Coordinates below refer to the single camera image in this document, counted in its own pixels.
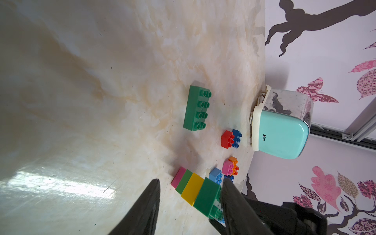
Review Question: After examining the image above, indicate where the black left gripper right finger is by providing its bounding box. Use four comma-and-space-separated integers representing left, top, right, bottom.
221, 179, 272, 235

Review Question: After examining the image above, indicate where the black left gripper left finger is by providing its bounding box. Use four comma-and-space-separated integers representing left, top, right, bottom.
109, 179, 161, 235

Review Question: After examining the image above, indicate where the dark green brick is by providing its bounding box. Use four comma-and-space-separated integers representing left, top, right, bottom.
193, 178, 224, 221
183, 85, 212, 131

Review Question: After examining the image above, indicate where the yellow lego brick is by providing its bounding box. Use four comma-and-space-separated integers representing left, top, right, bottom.
181, 173, 204, 206

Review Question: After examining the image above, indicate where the light green lego brick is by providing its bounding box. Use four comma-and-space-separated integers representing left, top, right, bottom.
175, 169, 193, 194

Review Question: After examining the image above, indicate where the red 2x2 lego brick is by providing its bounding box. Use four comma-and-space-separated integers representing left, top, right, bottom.
221, 130, 235, 149

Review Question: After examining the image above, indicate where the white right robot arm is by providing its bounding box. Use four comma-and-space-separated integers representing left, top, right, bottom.
209, 196, 328, 235

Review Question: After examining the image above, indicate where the red 2x4 lego brick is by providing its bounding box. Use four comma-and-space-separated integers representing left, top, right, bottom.
224, 175, 235, 182

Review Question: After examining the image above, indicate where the pink lego brick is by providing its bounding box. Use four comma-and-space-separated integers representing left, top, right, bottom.
222, 160, 234, 176

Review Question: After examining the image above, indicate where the magenta 2x2 lego brick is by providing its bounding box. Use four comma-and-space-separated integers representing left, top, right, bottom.
171, 167, 186, 189

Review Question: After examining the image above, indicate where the orange lego brick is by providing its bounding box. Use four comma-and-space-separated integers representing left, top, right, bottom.
228, 156, 239, 176

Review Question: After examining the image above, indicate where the blue 2x3 lego brick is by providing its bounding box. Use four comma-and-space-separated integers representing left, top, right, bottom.
232, 129, 242, 148

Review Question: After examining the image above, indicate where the light blue 2x4 brick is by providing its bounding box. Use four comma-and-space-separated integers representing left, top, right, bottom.
209, 167, 223, 185

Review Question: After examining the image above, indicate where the mint green toaster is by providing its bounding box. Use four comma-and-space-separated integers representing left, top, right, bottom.
250, 85, 314, 160

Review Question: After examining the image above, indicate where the black enclosure frame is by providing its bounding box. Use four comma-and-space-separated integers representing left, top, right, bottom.
310, 115, 376, 151

